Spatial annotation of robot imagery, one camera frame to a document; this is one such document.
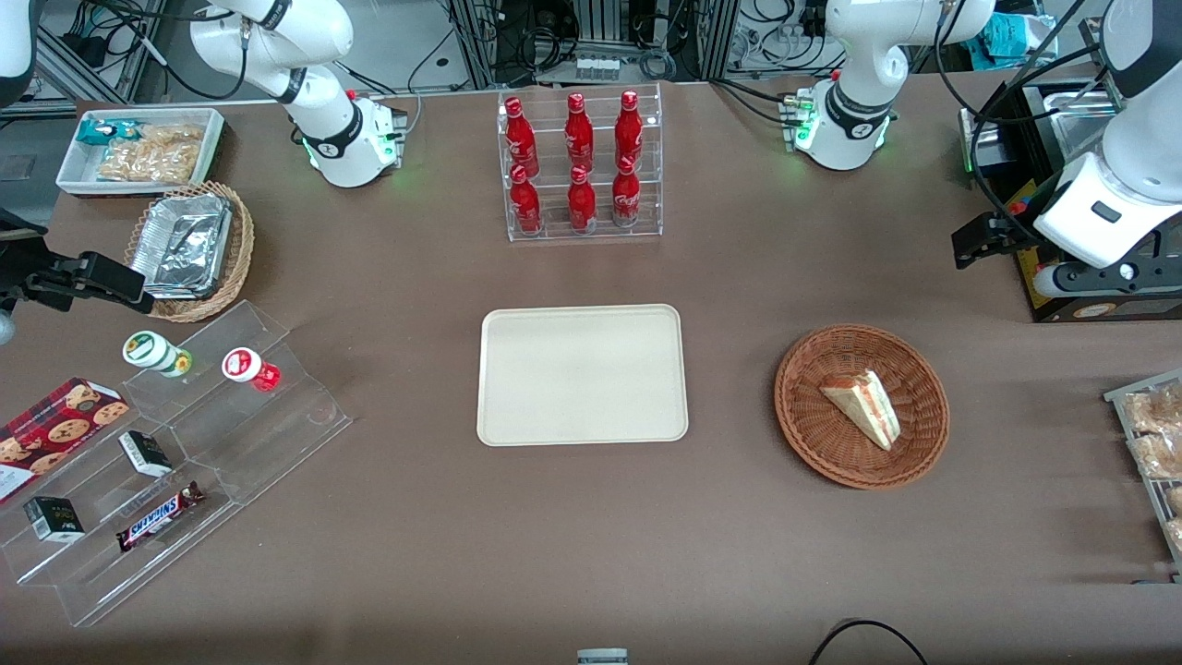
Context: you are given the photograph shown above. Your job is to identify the aluminium foil tray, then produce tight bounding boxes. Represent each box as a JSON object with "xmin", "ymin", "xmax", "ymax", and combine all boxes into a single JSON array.
[{"xmin": 128, "ymin": 193, "xmax": 235, "ymax": 299}]

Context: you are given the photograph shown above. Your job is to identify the triangular sandwich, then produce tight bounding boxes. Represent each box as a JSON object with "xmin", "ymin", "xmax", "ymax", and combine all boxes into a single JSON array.
[{"xmin": 819, "ymin": 369, "xmax": 902, "ymax": 453}]

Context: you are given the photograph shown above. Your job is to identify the green lid white cup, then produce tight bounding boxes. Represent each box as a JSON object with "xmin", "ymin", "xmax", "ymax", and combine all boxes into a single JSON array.
[{"xmin": 122, "ymin": 330, "xmax": 194, "ymax": 379}]

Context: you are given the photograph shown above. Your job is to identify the clear bag of crackers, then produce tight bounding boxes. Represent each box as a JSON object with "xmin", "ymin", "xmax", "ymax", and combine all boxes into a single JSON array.
[{"xmin": 96, "ymin": 124, "xmax": 206, "ymax": 183}]

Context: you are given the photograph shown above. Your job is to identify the clear acrylic stepped shelf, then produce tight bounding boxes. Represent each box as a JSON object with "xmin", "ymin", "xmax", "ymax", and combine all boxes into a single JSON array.
[{"xmin": 0, "ymin": 299, "xmax": 354, "ymax": 628}]

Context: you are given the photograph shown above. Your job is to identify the small black box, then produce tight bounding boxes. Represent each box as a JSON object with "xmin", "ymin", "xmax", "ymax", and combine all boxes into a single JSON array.
[
  {"xmin": 117, "ymin": 429, "xmax": 175, "ymax": 478},
  {"xmin": 22, "ymin": 495, "xmax": 87, "ymax": 543}
]

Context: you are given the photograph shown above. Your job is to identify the red plaid cookie box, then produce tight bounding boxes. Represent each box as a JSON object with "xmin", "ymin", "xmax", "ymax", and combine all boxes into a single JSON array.
[{"xmin": 0, "ymin": 377, "xmax": 131, "ymax": 505}]

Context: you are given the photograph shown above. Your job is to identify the teal snack packet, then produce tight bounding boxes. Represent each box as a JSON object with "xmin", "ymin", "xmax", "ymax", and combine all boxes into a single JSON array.
[{"xmin": 77, "ymin": 119, "xmax": 141, "ymax": 146}]

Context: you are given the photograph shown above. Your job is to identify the red white yogurt cup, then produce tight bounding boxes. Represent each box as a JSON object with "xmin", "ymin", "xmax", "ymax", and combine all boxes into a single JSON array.
[{"xmin": 221, "ymin": 346, "xmax": 282, "ymax": 393}]

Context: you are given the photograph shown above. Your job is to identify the grey wire rack tray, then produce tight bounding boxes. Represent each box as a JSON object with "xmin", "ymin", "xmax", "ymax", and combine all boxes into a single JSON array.
[{"xmin": 1103, "ymin": 369, "xmax": 1182, "ymax": 581}]

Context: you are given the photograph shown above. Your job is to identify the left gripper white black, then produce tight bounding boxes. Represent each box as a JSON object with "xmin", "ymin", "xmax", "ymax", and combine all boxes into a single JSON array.
[{"xmin": 952, "ymin": 152, "xmax": 1182, "ymax": 295}]

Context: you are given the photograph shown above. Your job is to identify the red cola bottle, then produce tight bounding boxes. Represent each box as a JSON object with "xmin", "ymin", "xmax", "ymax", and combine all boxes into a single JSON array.
[
  {"xmin": 510, "ymin": 164, "xmax": 544, "ymax": 235},
  {"xmin": 564, "ymin": 92, "xmax": 596, "ymax": 173},
  {"xmin": 615, "ymin": 90, "xmax": 645, "ymax": 169},
  {"xmin": 503, "ymin": 97, "xmax": 540, "ymax": 178},
  {"xmin": 611, "ymin": 155, "xmax": 642, "ymax": 228},
  {"xmin": 567, "ymin": 166, "xmax": 598, "ymax": 233}
]

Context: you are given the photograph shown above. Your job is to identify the Snickers chocolate bar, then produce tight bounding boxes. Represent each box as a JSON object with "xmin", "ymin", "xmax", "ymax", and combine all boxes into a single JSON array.
[{"xmin": 115, "ymin": 481, "xmax": 207, "ymax": 553}]

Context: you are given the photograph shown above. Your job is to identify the light wicker basket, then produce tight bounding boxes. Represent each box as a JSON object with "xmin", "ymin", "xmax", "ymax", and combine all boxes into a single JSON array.
[{"xmin": 124, "ymin": 181, "xmax": 256, "ymax": 323}]

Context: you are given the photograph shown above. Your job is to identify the brown round wicker basket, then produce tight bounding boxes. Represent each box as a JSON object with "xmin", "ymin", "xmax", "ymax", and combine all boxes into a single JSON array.
[{"xmin": 774, "ymin": 324, "xmax": 951, "ymax": 490}]

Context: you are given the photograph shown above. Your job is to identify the beige plastic tray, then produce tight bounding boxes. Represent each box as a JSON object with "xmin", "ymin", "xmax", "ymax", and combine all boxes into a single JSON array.
[{"xmin": 476, "ymin": 304, "xmax": 690, "ymax": 447}]

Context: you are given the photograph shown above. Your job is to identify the white rectangular snack bin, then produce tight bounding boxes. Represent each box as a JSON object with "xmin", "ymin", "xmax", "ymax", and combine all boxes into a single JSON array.
[{"xmin": 55, "ymin": 107, "xmax": 228, "ymax": 198}]

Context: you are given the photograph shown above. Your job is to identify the black food warmer machine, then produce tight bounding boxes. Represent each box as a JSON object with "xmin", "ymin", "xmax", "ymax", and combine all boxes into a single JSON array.
[{"xmin": 958, "ymin": 69, "xmax": 1182, "ymax": 324}]

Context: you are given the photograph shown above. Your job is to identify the clear acrylic bottle rack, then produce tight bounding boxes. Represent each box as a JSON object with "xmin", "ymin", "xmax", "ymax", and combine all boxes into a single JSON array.
[{"xmin": 497, "ymin": 82, "xmax": 665, "ymax": 244}]

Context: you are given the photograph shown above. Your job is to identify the black cable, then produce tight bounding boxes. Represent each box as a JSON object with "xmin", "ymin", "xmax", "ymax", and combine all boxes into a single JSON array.
[{"xmin": 810, "ymin": 618, "xmax": 930, "ymax": 665}]

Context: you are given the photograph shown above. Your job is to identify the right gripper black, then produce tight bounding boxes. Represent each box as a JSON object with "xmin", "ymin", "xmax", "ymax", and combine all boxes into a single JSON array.
[{"xmin": 0, "ymin": 209, "xmax": 156, "ymax": 316}]

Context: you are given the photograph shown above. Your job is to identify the teal plastic bag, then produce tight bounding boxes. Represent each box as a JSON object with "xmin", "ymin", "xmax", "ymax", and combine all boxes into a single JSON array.
[{"xmin": 981, "ymin": 13, "xmax": 1055, "ymax": 64}]

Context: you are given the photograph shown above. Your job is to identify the fried food piece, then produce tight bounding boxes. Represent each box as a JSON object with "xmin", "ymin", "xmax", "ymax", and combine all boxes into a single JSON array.
[
  {"xmin": 1130, "ymin": 433, "xmax": 1182, "ymax": 480},
  {"xmin": 1121, "ymin": 382, "xmax": 1182, "ymax": 435}
]

